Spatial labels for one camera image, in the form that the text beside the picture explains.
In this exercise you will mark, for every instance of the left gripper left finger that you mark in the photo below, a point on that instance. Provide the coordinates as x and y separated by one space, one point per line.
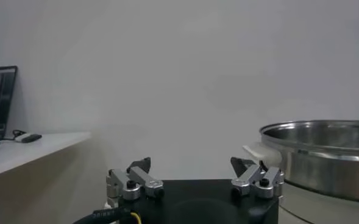
142 178

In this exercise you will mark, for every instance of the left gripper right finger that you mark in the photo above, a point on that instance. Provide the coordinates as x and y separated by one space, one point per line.
249 176

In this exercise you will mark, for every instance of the stainless steel steamer basket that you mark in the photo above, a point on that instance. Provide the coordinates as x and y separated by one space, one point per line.
319 170

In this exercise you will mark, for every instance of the white electric cooker base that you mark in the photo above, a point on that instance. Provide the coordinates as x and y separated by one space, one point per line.
313 210

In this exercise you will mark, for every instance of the white side table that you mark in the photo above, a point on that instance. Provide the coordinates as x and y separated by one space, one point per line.
30 152

